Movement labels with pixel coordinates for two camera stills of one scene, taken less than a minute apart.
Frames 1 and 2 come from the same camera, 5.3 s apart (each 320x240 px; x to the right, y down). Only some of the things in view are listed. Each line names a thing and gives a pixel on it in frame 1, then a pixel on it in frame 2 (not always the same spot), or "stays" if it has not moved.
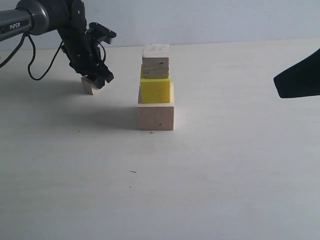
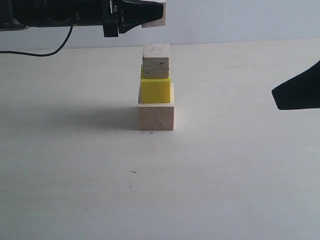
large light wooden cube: x=156 y=116 stays
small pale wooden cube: x=89 y=85 to x=161 y=22
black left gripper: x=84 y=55 to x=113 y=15
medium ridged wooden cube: x=155 y=60 stays
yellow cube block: x=155 y=90 stays
